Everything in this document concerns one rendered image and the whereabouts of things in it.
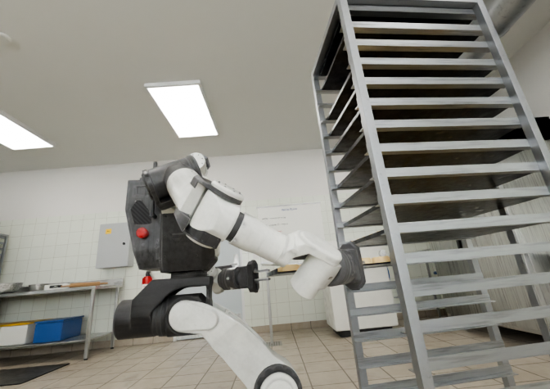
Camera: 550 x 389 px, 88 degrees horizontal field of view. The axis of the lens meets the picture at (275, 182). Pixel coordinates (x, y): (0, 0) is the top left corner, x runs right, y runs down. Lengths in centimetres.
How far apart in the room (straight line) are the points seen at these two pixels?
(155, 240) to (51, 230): 525
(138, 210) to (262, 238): 53
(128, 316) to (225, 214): 55
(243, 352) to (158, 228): 46
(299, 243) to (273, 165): 464
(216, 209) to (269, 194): 446
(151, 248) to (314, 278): 54
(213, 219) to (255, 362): 54
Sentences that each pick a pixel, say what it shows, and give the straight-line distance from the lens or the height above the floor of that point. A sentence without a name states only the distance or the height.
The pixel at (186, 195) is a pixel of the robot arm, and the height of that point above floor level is 94.
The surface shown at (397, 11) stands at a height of 176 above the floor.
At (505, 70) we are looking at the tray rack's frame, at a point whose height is 144.
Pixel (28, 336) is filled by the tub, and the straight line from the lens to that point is 538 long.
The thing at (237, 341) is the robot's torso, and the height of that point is 59.
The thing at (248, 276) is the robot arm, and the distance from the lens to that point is 118.
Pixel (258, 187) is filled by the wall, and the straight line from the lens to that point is 507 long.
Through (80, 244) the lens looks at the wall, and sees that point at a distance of 583.
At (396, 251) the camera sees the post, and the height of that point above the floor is 80.
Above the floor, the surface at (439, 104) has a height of 131.
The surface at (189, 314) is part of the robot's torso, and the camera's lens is 95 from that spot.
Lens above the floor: 76
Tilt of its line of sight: 19 degrees up
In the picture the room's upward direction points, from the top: 5 degrees counter-clockwise
